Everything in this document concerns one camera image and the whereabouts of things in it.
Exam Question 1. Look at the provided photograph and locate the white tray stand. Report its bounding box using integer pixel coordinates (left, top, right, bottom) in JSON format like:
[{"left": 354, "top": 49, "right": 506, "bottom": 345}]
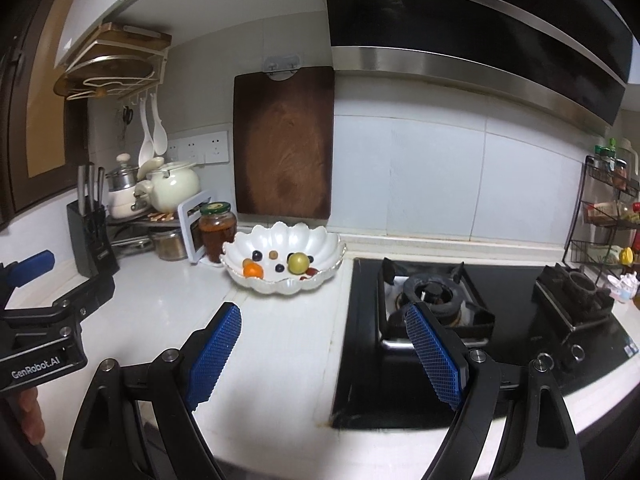
[{"left": 177, "top": 191, "right": 213, "bottom": 264}]

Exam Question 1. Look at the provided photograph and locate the cream ceramic pot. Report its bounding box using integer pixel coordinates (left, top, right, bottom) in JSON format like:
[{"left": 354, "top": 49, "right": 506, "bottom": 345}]
[{"left": 134, "top": 162, "right": 201, "bottom": 212}]

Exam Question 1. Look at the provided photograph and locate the dark wooden cutting board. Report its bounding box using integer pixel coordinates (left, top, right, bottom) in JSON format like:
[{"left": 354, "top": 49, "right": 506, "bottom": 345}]
[{"left": 232, "top": 66, "right": 335, "bottom": 220}]

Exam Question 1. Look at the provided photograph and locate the small steel cream pot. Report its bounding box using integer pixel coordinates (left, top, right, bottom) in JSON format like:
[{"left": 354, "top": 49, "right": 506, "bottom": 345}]
[{"left": 106, "top": 153, "right": 151, "bottom": 221}]

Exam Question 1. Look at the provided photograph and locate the black gas stove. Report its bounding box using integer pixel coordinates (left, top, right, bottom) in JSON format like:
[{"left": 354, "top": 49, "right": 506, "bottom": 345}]
[{"left": 331, "top": 258, "right": 639, "bottom": 430}]

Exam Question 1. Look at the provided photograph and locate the black range hood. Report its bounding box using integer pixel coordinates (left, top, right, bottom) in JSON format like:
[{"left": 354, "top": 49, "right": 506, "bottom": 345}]
[{"left": 326, "top": 0, "right": 632, "bottom": 132}]

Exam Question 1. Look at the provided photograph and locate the white wall rack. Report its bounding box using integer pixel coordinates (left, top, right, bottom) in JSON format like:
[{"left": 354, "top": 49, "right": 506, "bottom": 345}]
[{"left": 53, "top": 22, "right": 172, "bottom": 101}]

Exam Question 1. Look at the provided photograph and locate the black wire spice rack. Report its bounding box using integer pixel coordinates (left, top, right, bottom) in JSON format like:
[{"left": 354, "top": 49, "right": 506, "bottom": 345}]
[{"left": 563, "top": 138, "right": 639, "bottom": 301}]

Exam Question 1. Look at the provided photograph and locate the amber jar green lid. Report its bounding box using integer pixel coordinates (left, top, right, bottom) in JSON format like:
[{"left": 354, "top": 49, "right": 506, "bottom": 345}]
[{"left": 198, "top": 202, "right": 236, "bottom": 264}]

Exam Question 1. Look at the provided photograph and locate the person's left hand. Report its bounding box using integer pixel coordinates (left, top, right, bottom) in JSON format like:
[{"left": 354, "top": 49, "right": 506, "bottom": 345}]
[{"left": 17, "top": 388, "right": 46, "bottom": 445}]

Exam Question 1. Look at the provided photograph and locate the white wall socket strip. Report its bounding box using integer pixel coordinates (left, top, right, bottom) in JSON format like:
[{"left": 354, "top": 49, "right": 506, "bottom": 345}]
[{"left": 165, "top": 130, "right": 230, "bottom": 166}]

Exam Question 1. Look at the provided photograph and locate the black knife block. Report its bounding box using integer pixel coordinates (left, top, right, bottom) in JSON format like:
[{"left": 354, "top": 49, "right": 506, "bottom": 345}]
[{"left": 66, "top": 162, "right": 119, "bottom": 278}]

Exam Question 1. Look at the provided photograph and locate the green round fruit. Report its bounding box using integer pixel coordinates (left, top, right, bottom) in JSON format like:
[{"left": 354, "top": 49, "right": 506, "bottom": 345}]
[{"left": 288, "top": 252, "right": 310, "bottom": 275}]

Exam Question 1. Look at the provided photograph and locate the white scalloped fruit bowl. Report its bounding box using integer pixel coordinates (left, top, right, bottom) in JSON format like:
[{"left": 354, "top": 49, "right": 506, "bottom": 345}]
[{"left": 220, "top": 221, "right": 347, "bottom": 296}]

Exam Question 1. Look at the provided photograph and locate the orange mandarin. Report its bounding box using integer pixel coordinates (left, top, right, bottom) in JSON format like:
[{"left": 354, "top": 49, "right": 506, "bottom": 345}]
[{"left": 243, "top": 261, "right": 264, "bottom": 278}]

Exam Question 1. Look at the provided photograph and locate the white rice spoon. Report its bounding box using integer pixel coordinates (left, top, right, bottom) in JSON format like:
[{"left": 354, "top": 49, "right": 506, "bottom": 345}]
[{"left": 151, "top": 93, "right": 168, "bottom": 156}]

